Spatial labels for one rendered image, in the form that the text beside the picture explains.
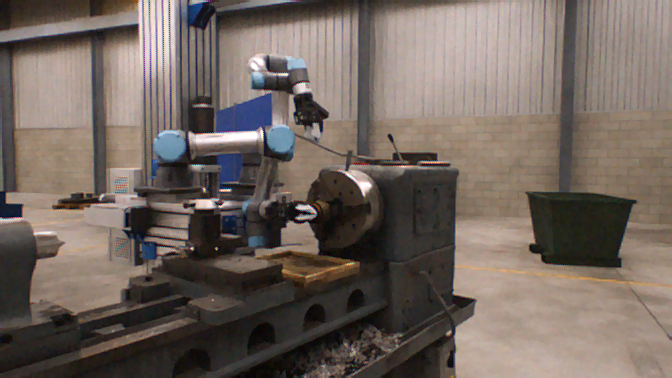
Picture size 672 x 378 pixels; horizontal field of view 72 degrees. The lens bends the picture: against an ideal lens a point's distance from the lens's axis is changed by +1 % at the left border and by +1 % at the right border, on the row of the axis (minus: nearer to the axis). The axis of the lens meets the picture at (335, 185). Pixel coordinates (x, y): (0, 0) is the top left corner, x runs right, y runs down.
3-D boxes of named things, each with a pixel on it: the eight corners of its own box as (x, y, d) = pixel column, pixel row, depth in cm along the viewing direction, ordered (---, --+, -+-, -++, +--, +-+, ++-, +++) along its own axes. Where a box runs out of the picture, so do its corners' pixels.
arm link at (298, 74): (302, 64, 196) (306, 55, 188) (308, 89, 195) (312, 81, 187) (284, 66, 194) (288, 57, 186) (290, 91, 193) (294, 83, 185)
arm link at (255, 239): (264, 242, 198) (264, 217, 197) (267, 247, 187) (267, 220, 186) (246, 243, 196) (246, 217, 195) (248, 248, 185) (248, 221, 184)
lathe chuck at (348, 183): (314, 233, 205) (324, 163, 200) (372, 255, 186) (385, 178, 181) (300, 235, 198) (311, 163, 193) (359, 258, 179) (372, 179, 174)
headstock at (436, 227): (381, 233, 262) (381, 165, 260) (461, 243, 232) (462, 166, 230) (311, 248, 215) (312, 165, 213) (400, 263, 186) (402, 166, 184)
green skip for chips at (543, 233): (523, 248, 692) (525, 191, 688) (592, 251, 675) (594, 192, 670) (547, 268, 561) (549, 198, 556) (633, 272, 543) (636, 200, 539)
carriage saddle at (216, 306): (201, 274, 166) (201, 257, 165) (296, 299, 137) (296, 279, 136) (118, 293, 142) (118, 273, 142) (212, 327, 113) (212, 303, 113)
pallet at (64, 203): (80, 205, 1303) (80, 191, 1301) (108, 205, 1299) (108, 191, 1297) (52, 209, 1183) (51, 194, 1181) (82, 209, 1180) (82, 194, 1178)
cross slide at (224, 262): (197, 258, 164) (197, 246, 163) (284, 278, 137) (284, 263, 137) (153, 267, 150) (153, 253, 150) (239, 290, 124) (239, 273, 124)
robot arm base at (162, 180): (146, 187, 190) (146, 163, 190) (176, 185, 203) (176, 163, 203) (171, 188, 182) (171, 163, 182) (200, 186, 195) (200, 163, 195)
